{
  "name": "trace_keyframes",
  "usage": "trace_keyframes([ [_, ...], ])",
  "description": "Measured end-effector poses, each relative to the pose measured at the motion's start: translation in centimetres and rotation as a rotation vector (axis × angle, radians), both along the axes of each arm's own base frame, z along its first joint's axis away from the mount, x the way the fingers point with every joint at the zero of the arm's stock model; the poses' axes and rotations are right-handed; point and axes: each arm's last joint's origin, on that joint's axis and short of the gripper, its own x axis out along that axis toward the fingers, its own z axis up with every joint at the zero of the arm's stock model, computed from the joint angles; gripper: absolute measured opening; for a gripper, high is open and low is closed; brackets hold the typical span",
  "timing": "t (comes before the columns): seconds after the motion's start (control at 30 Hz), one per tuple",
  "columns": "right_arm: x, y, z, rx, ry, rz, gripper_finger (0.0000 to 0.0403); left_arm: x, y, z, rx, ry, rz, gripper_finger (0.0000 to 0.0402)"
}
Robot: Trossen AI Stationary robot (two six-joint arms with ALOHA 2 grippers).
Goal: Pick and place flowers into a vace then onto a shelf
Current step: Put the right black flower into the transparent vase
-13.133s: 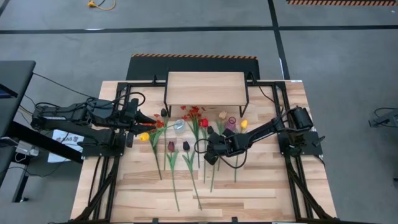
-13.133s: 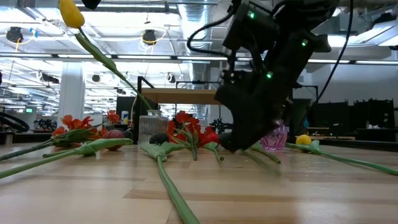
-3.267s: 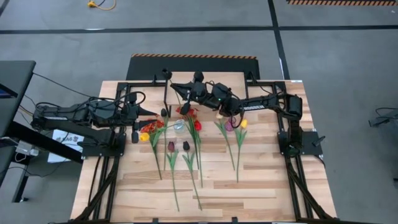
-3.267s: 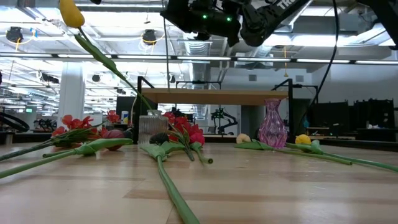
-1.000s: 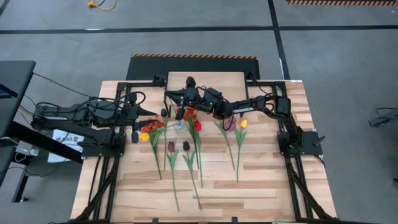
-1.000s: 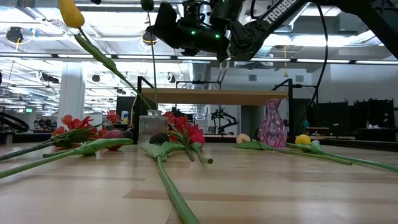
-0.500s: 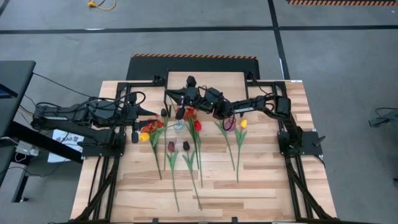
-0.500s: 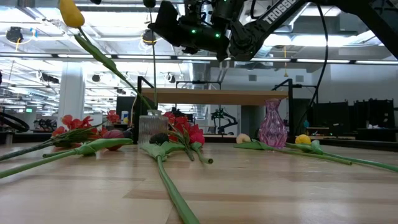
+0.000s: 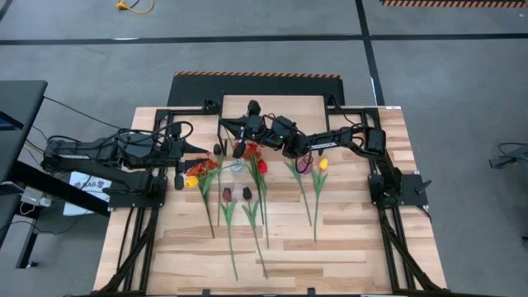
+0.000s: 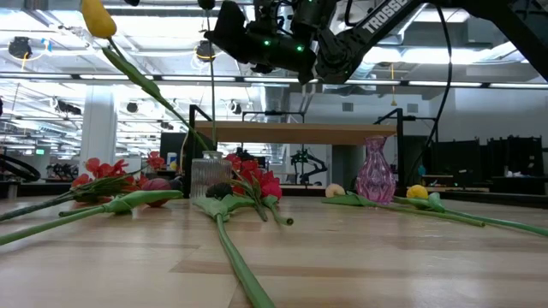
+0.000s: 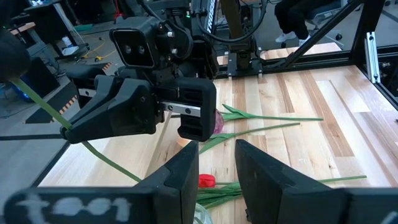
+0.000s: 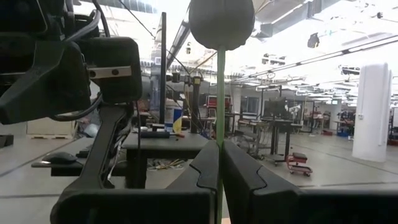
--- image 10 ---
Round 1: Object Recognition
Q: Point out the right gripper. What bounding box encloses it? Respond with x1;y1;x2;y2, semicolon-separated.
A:
204;0;320;85

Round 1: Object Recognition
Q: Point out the yellow artificial tulip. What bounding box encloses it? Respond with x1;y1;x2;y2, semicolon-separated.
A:
392;184;548;238
80;0;211;151

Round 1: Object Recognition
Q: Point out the clear ribbed glass vase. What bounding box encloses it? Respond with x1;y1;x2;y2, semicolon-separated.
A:
190;150;234;202

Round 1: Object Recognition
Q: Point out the maroon artificial tulip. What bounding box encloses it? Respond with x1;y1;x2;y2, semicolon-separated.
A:
0;178;184;248

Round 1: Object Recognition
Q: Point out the cream artificial tulip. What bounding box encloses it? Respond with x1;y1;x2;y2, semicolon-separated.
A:
320;183;486;228

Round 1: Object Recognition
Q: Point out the purple glass vase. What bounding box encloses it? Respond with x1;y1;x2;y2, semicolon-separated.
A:
355;135;397;205

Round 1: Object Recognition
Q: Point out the black round ceiling fixture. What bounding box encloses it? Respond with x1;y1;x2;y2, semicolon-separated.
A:
7;36;33;60
195;40;217;63

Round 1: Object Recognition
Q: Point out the white building pillar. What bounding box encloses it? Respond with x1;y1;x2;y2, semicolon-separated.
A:
79;84;117;172

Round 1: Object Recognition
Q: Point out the yellow ceiling pendant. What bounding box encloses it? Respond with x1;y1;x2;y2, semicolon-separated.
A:
388;62;397;107

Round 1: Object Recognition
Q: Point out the black equipment cabinet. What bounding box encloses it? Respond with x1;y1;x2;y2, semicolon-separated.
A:
430;139;483;177
487;135;545;177

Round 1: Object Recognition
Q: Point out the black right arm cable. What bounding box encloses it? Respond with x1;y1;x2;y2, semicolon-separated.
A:
404;2;455;187

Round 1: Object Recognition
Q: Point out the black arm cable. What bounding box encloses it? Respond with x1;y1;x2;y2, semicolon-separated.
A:
0;152;42;183
404;2;455;187

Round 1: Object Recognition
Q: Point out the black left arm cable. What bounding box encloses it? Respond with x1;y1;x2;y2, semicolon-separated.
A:
0;152;42;183

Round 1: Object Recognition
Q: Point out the black aluminium table frame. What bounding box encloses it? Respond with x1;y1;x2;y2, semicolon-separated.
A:
0;104;548;210

